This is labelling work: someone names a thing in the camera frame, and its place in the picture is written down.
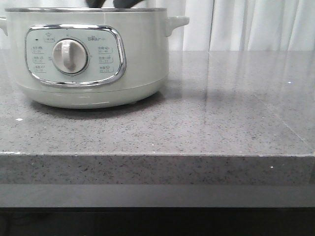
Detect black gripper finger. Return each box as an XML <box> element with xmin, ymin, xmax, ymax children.
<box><xmin>85</xmin><ymin>0</ymin><xmax>106</xmax><ymax>8</ymax></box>
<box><xmin>113</xmin><ymin>0</ymin><xmax>143</xmax><ymax>8</ymax></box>

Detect pale green electric cooking pot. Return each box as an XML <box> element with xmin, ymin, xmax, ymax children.
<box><xmin>0</xmin><ymin>7</ymin><xmax>189</xmax><ymax>109</ymax></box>

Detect white pleated curtain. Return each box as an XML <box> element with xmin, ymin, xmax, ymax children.
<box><xmin>0</xmin><ymin>0</ymin><xmax>315</xmax><ymax>52</ymax></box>

